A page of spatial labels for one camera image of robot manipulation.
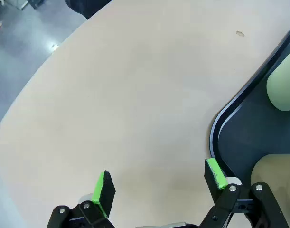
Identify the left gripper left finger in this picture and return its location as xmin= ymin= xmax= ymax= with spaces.
xmin=46 ymin=170 xmax=117 ymax=228

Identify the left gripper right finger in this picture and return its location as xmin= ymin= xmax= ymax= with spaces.
xmin=199 ymin=158 xmax=290 ymax=228

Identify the brown tall cup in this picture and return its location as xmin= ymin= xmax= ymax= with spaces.
xmin=250 ymin=153 xmax=290 ymax=221

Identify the pale green tall cup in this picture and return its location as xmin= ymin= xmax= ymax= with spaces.
xmin=265 ymin=44 xmax=290 ymax=112

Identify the black plastic serving tray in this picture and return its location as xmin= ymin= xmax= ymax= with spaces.
xmin=209 ymin=25 xmax=290 ymax=190

